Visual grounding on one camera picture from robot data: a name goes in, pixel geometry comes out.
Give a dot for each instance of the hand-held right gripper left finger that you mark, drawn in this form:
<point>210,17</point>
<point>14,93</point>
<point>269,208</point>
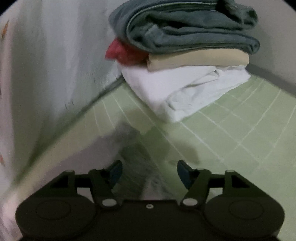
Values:
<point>115,174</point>

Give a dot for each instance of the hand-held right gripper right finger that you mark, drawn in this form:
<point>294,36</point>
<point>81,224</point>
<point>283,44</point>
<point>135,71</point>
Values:
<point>183,174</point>

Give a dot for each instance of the white red dark clothes pile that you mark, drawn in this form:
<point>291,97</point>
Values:
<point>180,88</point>

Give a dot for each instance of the cream blanket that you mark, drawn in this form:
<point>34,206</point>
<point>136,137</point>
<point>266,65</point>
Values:
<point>69,150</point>

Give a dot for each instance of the beige folded cloth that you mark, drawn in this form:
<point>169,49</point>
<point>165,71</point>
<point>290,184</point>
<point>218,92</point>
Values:
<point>196,60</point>

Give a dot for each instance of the red folded cloth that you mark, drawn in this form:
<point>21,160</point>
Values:
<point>120,52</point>

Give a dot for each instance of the grey-green folded towel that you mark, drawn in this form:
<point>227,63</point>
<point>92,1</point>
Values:
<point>185,27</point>

